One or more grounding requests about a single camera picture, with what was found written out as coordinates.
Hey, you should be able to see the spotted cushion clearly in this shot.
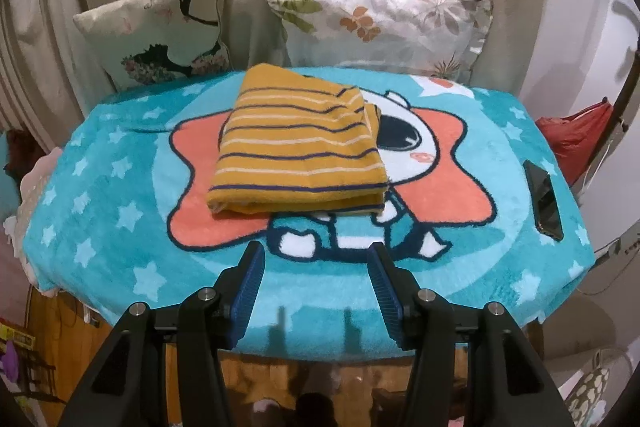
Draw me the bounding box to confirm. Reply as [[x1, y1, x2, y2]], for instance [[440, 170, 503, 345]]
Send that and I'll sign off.
[[565, 364, 612, 427]]

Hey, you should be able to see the bird print pillow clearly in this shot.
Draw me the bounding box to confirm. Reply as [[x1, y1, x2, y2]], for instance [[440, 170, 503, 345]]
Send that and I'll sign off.
[[72, 0, 233, 94]]

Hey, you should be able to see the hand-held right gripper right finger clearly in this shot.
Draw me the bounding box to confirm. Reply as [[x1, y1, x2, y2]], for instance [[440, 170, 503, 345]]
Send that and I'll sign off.
[[367, 242, 576, 427]]

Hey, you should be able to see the wooden bed frame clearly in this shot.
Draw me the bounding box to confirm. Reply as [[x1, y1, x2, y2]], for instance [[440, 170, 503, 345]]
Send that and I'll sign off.
[[25, 287, 546, 408]]

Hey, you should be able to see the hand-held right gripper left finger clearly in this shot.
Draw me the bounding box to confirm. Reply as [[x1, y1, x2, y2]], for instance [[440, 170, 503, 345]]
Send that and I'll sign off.
[[57, 241, 266, 427]]

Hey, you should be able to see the purple toy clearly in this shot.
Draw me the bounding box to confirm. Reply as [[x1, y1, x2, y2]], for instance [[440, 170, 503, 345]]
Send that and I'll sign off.
[[0, 339, 22, 382]]

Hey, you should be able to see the dark stand pole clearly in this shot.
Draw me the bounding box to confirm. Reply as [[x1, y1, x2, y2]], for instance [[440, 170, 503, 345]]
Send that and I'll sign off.
[[580, 14, 640, 200]]

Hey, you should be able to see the red bag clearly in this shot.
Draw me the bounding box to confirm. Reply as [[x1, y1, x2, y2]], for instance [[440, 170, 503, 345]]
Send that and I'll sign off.
[[535, 99, 613, 188]]

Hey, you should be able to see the floral frilled pillow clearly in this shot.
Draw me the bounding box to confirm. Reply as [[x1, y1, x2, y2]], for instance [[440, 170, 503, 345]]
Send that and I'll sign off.
[[265, 0, 495, 85]]

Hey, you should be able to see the black smartphone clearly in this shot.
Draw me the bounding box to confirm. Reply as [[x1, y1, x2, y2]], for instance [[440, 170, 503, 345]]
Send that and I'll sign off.
[[522, 159, 565, 242]]

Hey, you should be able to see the dark red cloth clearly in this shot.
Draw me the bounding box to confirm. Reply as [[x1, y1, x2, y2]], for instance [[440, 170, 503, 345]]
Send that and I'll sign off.
[[4, 129, 47, 188]]

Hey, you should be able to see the blue cartoon printed blanket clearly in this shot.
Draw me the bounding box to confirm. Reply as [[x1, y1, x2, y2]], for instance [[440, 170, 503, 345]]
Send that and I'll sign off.
[[15, 66, 596, 360]]

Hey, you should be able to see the mustard striped knit garment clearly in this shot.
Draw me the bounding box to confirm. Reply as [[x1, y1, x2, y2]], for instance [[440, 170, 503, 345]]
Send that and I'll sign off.
[[206, 63, 391, 217]]

